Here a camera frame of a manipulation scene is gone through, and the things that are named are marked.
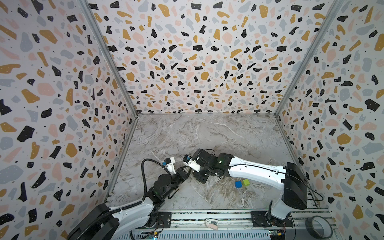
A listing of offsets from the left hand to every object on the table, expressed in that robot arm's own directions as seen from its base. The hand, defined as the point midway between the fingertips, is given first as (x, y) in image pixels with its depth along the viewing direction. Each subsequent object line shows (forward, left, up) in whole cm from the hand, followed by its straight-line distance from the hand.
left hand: (193, 164), depth 77 cm
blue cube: (-6, -25, -15) cm, 30 cm away
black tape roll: (-27, -61, -15) cm, 68 cm away
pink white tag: (-24, -9, -13) cm, 29 cm away
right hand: (-4, +1, -2) cm, 4 cm away
